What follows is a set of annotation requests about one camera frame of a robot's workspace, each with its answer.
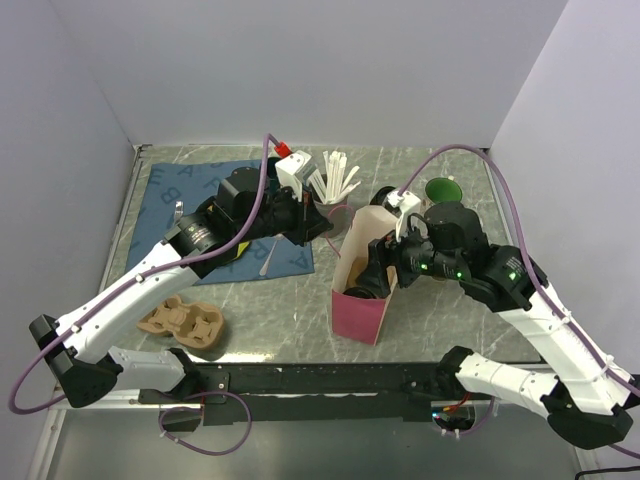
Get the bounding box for yellow dotted plate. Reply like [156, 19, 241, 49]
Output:
[217, 241, 251, 265]

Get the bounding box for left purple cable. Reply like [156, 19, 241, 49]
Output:
[8, 131, 281, 416]

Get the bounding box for black plastic cup lid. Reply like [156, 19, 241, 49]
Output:
[343, 286, 378, 300]

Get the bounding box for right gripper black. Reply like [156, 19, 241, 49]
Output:
[354, 213, 465, 297]

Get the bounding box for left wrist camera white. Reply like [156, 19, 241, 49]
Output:
[275, 150, 317, 201]

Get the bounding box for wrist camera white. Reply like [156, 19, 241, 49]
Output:
[382, 190, 422, 240]
[275, 150, 317, 201]

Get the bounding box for green inside ceramic mug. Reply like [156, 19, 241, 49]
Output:
[424, 177, 463, 204]

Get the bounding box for blue alphabet placemat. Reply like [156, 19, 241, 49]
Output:
[125, 159, 315, 285]

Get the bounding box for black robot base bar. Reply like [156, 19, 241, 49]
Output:
[138, 362, 465, 426]

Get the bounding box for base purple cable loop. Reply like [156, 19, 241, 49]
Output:
[158, 390, 252, 456]

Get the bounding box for stack of black lids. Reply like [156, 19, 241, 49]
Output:
[369, 186, 396, 206]

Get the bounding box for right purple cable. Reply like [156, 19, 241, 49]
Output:
[397, 143, 640, 460]

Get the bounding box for silver spoon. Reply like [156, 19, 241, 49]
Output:
[259, 241, 277, 277]

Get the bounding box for silver fork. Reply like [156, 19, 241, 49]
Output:
[173, 200, 184, 223]

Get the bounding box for brown cardboard cup carrier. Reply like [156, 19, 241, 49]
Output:
[345, 256, 368, 289]
[136, 295, 225, 351]

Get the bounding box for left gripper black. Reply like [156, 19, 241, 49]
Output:
[236, 180, 334, 247]

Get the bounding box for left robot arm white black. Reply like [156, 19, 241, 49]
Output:
[29, 161, 330, 408]

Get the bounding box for pink paper gift bag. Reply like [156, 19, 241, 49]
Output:
[331, 206, 396, 345]

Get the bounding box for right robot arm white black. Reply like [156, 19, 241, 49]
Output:
[356, 202, 639, 450]

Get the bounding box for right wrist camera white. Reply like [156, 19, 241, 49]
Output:
[382, 190, 422, 240]

